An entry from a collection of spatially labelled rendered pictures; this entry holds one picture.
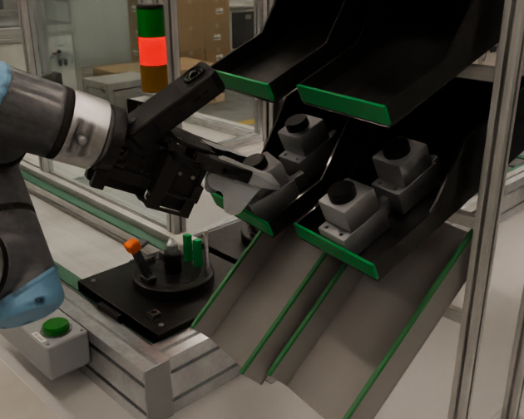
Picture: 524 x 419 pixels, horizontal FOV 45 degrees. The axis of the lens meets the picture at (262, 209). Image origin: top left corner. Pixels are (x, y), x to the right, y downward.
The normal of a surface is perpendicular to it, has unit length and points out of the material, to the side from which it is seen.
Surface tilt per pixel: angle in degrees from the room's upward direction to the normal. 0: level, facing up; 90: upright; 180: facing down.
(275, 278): 45
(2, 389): 0
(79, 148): 94
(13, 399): 0
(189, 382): 90
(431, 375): 0
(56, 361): 90
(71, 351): 90
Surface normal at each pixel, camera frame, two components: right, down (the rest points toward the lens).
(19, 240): 0.70, -0.68
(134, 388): -0.71, 0.26
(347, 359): -0.59, -0.51
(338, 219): -0.75, 0.58
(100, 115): 0.59, -0.27
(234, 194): 0.29, 0.36
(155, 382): 0.70, 0.26
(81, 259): 0.00, -0.93
